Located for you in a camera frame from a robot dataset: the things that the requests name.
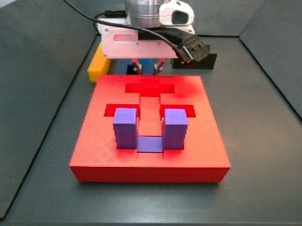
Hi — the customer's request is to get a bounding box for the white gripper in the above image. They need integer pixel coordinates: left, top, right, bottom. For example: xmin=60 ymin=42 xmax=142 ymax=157
xmin=97 ymin=17 xmax=197 ymax=74

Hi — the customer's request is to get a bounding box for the blue U-shaped block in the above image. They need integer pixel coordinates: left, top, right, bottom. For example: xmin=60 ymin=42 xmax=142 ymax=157
xmin=115 ymin=59 xmax=154 ymax=75

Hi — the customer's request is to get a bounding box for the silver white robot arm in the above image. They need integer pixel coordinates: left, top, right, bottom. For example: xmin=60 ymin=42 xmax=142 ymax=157
xmin=97 ymin=0 xmax=195 ymax=71

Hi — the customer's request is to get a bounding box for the black angled fixture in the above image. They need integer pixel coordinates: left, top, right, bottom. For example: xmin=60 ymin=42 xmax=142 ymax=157
xmin=173 ymin=53 xmax=217 ymax=70

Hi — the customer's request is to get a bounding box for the yellow long bar block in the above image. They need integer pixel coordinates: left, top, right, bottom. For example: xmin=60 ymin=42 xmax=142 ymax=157
xmin=87 ymin=45 xmax=111 ymax=83

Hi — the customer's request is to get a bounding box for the purple U-shaped block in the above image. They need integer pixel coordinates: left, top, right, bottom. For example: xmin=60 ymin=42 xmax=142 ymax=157
xmin=114 ymin=108 xmax=187 ymax=153

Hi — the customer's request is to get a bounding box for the red base block with slots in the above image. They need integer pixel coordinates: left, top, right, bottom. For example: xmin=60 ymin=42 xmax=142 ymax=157
xmin=70 ymin=75 xmax=230 ymax=183

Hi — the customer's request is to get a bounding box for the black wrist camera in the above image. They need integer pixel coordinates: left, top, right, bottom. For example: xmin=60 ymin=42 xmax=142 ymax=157
xmin=138 ymin=28 xmax=210 ymax=63

